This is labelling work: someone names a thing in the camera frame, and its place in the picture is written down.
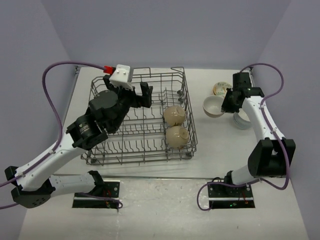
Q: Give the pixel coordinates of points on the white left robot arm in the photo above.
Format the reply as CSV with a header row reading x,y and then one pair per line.
x,y
35,182

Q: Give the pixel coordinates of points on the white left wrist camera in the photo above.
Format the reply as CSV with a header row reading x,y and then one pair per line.
x,y
122,77

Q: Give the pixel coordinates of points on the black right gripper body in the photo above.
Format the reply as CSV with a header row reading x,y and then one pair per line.
x,y
234,90

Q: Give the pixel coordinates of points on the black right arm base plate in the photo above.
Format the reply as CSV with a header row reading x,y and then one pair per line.
x,y
224,197

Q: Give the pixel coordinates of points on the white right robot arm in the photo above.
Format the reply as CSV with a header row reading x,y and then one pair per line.
x,y
273,153

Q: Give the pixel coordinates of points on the yellow green patterned bowl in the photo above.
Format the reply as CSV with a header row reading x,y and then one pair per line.
x,y
216,93

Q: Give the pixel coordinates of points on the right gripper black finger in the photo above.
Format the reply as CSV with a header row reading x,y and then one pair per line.
x,y
236,105
228,105

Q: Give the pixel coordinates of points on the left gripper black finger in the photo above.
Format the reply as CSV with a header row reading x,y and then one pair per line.
x,y
109,85
145,99

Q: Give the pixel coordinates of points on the cream floral patterned bowl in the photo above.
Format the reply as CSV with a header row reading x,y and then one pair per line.
x,y
222,88

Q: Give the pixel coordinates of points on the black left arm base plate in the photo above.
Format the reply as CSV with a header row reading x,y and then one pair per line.
x,y
106,197

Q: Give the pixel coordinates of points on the beige bowl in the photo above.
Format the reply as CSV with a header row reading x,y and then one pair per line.
x,y
212,106
177,136
174,115

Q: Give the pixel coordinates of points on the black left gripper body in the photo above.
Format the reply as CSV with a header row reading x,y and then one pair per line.
x,y
127,98

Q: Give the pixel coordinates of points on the grey wire dish rack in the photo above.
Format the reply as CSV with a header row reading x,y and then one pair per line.
x,y
141,137

